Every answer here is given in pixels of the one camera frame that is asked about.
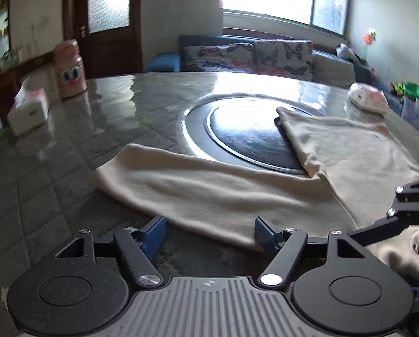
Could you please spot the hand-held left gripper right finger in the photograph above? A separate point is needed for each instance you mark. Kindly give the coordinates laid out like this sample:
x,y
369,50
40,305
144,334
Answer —
x,y
263,233

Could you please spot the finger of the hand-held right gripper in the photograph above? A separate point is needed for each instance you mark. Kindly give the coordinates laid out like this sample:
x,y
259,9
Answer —
x,y
381,228

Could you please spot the butterfly print cushion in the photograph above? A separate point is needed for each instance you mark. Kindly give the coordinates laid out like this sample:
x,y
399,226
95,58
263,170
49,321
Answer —
x,y
283,59
216,58

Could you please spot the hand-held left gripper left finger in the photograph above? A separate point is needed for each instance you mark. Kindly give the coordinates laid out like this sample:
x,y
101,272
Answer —
x,y
155,233

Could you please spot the cream fleece garment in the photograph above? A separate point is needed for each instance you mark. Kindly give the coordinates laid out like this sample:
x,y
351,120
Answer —
x,y
230,196

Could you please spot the blue sofa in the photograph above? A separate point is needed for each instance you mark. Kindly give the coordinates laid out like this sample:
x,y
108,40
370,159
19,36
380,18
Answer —
x,y
163,64

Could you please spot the colourful pinwheel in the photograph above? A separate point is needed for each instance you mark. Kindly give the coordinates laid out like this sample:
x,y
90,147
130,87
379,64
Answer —
x,y
369,38

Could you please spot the clear plastic storage box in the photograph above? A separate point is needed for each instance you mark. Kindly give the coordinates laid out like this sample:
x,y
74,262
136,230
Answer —
x,y
418,116

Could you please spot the green toy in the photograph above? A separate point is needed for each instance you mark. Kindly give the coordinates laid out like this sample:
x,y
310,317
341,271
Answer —
x,y
397,88

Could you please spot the black and white plush toy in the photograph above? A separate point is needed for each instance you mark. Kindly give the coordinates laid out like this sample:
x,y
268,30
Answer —
x,y
344,52

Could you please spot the pink face water bottle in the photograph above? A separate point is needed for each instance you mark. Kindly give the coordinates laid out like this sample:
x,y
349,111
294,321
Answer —
x,y
69,73

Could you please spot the dark wooden glass door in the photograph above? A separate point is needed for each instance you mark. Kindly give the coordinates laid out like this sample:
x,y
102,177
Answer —
x,y
107,24

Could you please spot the beige cushion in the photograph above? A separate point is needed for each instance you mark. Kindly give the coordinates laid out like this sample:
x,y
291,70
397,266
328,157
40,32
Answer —
x,y
334,72

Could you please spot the white plastic bag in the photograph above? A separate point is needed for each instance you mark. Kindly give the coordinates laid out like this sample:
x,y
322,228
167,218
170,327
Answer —
x,y
367,98

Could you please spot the white tissue box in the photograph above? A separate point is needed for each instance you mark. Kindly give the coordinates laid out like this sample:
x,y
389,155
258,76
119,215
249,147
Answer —
x,y
28,112

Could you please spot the green bowl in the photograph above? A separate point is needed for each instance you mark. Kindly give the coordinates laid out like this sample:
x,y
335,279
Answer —
x,y
413,89

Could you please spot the round black turntable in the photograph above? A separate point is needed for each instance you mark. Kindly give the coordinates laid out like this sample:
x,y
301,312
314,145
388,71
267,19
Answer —
x,y
241,137

